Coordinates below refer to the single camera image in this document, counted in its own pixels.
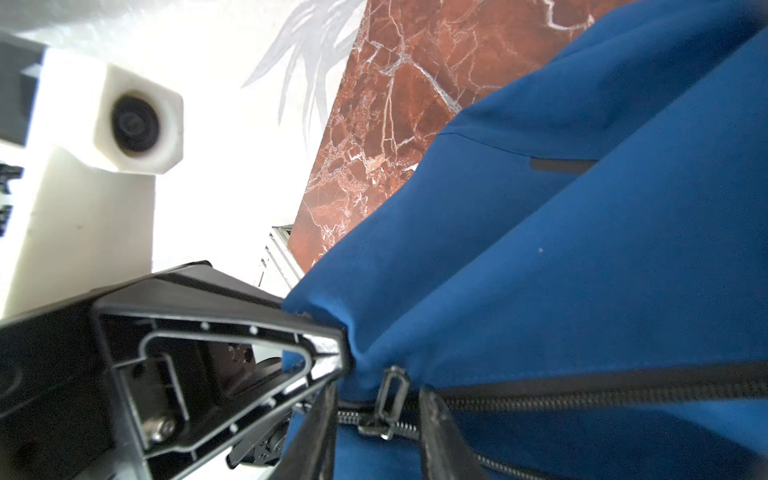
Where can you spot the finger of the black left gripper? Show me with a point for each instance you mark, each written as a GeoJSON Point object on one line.
{"type": "Point", "coordinates": [196, 287]}

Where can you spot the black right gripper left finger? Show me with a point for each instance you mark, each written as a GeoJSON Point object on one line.
{"type": "Point", "coordinates": [311, 454]}

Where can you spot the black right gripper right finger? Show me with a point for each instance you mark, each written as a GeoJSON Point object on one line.
{"type": "Point", "coordinates": [444, 452]}

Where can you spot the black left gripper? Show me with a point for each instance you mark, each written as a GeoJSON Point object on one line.
{"type": "Point", "coordinates": [189, 380]}

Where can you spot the blue zip jacket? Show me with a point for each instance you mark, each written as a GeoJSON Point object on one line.
{"type": "Point", "coordinates": [578, 265]}

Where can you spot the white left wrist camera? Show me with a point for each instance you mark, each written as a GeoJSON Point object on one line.
{"type": "Point", "coordinates": [83, 142]}

